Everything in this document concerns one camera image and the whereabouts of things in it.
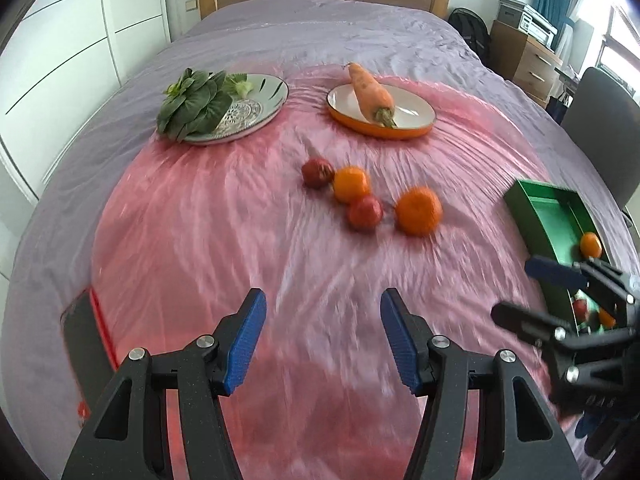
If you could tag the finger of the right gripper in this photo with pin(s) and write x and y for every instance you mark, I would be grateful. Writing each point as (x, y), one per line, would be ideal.
(613, 290)
(539, 329)

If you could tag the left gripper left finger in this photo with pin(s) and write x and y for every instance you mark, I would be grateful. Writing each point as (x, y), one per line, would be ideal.
(126, 436)

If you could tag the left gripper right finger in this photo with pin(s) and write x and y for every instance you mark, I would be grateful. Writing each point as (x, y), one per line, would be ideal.
(518, 437)

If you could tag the red apple front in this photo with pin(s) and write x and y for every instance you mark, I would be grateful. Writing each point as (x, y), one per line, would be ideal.
(581, 311)

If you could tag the small orange back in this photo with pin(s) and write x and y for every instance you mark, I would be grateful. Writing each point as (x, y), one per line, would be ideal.
(350, 183)

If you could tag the dark red apple back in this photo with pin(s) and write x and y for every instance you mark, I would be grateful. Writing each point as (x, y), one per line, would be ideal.
(317, 173)

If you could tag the dark plum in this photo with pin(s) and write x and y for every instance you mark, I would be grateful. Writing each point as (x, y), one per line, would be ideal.
(593, 321)

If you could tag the blue gloved right hand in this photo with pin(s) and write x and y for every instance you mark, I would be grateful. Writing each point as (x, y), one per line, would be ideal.
(602, 433)

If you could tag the red-cased smartphone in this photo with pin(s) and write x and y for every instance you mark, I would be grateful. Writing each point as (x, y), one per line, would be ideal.
(90, 354)

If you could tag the green rectangular tray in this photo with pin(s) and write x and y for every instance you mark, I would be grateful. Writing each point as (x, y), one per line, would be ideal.
(551, 222)

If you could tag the grey office chair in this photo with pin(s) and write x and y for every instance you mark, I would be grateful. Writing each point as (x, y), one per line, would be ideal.
(603, 121)

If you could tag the purple bed sheet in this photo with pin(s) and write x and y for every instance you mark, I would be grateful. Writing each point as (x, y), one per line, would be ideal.
(53, 264)

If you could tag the orange oval dish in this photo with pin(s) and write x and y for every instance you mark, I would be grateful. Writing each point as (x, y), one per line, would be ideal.
(406, 116)

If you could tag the pink plastic sheet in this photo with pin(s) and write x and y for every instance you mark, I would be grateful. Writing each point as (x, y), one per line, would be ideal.
(188, 231)

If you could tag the wooden drawer cabinet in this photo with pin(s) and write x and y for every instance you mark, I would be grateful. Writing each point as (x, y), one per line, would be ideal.
(518, 57)

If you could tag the orange carrot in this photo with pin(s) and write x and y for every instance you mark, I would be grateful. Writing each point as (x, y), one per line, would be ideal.
(374, 101)

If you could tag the black backpack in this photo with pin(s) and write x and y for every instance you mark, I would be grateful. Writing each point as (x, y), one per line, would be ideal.
(473, 31)

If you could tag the green leafy bok choy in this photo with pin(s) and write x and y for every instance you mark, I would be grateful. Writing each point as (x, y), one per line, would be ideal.
(196, 103)

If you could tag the patterned grey plate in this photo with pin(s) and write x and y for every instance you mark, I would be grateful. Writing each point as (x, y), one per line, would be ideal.
(257, 99)

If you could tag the white wardrobe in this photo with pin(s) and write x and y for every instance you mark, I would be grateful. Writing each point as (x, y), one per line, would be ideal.
(64, 60)

